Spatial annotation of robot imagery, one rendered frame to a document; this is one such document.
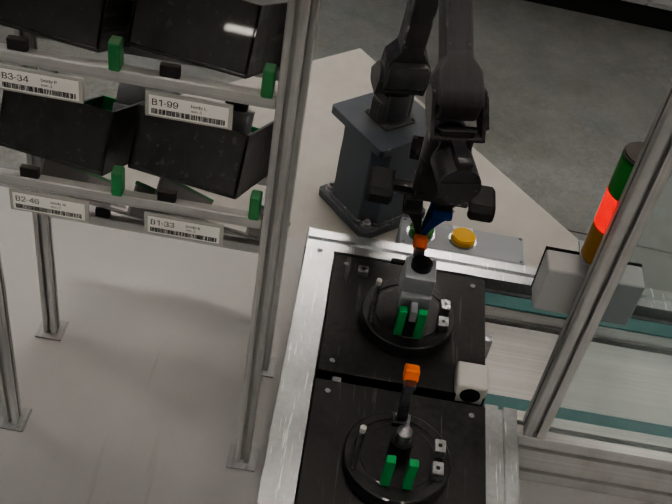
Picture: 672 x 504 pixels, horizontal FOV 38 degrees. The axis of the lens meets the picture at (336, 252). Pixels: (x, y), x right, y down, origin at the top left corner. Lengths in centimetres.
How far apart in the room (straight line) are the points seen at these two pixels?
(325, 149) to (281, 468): 81
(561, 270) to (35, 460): 74
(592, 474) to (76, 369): 76
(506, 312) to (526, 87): 240
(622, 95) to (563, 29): 48
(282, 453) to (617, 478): 48
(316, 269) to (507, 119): 224
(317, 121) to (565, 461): 90
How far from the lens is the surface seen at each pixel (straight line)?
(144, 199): 109
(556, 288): 123
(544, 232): 187
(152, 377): 150
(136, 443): 143
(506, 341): 156
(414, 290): 139
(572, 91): 398
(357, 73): 217
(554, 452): 143
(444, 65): 131
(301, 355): 142
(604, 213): 116
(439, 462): 128
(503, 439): 139
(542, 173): 349
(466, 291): 154
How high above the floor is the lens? 202
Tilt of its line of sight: 43 degrees down
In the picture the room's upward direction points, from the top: 11 degrees clockwise
